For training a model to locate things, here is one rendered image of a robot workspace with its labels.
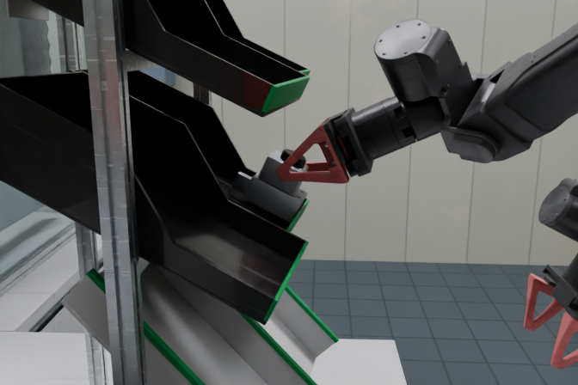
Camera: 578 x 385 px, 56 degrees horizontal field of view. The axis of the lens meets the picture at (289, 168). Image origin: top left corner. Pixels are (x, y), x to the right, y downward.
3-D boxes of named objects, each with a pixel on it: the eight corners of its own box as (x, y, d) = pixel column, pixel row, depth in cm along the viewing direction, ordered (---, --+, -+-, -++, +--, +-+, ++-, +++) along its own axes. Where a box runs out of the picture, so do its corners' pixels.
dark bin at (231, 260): (298, 261, 54) (331, 198, 52) (265, 326, 41) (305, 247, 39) (61, 135, 57) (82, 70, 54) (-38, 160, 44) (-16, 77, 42)
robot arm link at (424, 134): (475, 130, 57) (458, 97, 61) (459, 83, 53) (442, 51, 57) (413, 155, 59) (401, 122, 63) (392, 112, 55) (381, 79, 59)
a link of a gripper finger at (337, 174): (261, 151, 58) (340, 116, 56) (275, 141, 65) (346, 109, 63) (286, 208, 59) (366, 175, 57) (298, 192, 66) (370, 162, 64)
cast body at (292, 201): (298, 213, 66) (322, 163, 64) (291, 223, 62) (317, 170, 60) (236, 182, 67) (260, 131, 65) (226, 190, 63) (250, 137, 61)
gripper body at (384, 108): (328, 123, 56) (396, 93, 54) (339, 113, 66) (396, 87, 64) (353, 180, 56) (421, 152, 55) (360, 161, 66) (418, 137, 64)
